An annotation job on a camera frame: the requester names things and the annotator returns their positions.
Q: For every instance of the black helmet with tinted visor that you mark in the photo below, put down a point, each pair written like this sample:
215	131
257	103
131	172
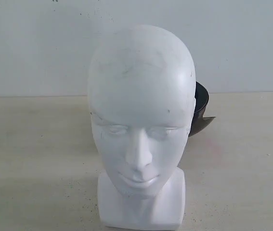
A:
199	122

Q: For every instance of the white mannequin head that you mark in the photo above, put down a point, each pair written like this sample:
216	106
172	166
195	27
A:
141	93

